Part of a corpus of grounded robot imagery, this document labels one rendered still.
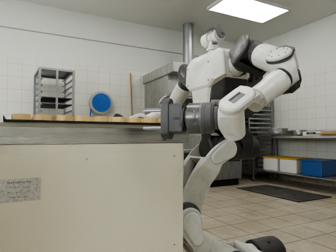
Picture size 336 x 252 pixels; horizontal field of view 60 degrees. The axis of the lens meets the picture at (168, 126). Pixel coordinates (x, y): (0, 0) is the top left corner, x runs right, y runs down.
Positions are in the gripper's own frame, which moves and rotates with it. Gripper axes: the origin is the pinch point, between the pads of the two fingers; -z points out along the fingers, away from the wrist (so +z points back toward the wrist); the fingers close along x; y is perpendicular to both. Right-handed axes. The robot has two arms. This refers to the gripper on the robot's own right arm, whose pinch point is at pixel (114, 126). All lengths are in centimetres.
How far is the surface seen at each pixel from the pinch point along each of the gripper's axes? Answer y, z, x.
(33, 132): 5, -58, -4
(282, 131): 106, 452, 4
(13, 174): 2, -62, -16
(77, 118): 15, -51, 0
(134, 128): 26.9, -36.0, -2.3
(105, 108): -187, 317, 43
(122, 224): 25, -40, -34
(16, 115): 3, -63, 1
